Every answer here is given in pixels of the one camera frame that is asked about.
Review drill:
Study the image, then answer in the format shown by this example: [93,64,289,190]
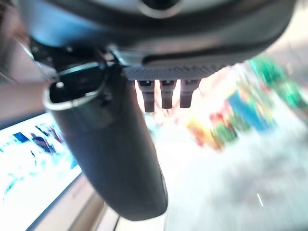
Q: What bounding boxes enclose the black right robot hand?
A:
[18,0,296,221]

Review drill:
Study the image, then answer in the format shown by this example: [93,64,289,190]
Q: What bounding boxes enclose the colourful goods shelf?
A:
[186,56,308,151]

